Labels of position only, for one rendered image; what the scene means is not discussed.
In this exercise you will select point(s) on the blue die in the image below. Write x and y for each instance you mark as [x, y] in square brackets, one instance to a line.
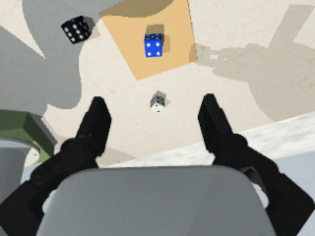
[153, 45]

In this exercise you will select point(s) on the black die with white pips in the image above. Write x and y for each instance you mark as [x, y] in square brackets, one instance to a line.
[77, 29]

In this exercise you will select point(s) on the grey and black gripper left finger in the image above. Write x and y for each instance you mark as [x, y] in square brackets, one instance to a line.
[21, 213]

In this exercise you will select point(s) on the tan flat mat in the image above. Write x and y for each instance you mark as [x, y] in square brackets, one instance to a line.
[130, 20]

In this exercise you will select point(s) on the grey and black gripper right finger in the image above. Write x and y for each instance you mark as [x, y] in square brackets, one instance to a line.
[289, 206]

